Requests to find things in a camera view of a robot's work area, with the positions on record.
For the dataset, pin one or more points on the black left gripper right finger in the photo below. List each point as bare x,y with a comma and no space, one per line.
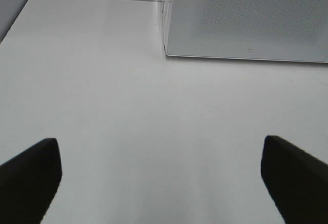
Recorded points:
295,180

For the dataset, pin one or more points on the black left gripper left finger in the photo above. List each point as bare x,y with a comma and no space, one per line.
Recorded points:
29,182

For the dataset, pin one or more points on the white microwave door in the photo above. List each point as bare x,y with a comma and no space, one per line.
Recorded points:
285,30

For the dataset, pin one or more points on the white microwave oven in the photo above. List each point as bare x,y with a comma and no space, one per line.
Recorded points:
166,11

